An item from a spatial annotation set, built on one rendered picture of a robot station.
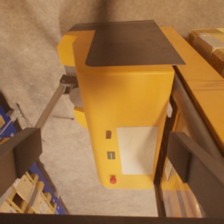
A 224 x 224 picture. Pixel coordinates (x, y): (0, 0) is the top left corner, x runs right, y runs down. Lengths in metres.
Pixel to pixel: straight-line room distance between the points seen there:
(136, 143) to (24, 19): 1.27
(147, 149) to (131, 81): 0.37
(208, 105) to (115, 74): 0.29
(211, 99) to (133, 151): 0.43
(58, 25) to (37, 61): 0.39
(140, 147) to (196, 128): 0.39
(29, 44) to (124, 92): 1.19
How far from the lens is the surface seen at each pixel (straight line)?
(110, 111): 0.65
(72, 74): 1.29
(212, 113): 0.51
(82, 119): 1.45
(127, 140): 0.76
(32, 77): 1.79
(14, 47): 1.73
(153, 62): 0.64
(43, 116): 0.95
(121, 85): 0.58
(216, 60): 0.83
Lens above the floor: 1.39
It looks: 51 degrees down
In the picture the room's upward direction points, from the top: 175 degrees counter-clockwise
